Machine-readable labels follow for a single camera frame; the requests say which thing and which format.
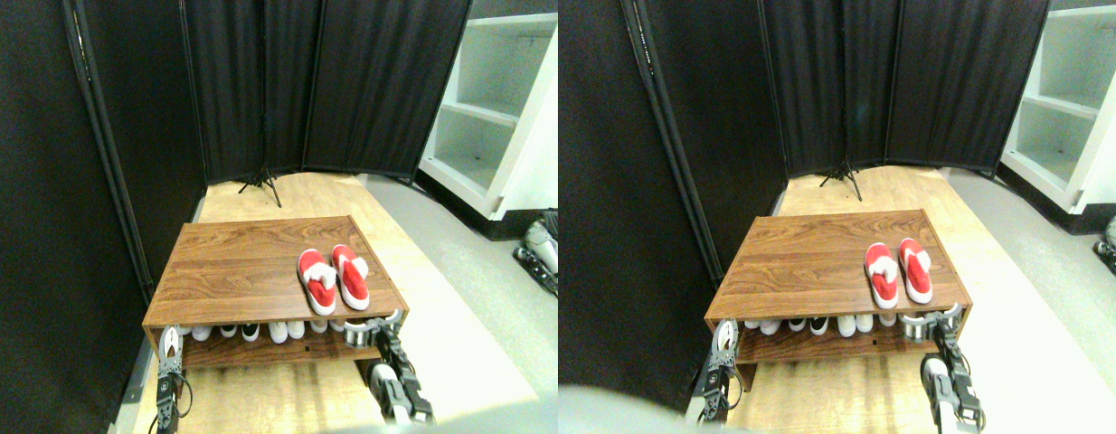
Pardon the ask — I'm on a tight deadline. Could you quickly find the red shoe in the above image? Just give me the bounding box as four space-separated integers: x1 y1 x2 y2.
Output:
298 249 337 316
864 242 901 310
898 238 934 305
331 244 371 312

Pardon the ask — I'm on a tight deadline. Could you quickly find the brown shoe rack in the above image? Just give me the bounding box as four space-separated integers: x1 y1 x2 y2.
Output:
705 209 973 392
142 215 410 390

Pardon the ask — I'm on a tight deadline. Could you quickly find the black curtain stand foot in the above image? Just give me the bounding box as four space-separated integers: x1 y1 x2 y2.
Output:
818 161 864 203
238 165 283 210

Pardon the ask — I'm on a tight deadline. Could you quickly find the black curtain stand pole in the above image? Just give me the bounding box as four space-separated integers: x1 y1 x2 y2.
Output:
62 0 155 307
619 0 726 286

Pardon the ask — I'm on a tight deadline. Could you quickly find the white shelf unit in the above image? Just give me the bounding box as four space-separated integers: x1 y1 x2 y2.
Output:
418 14 558 222
999 7 1116 216

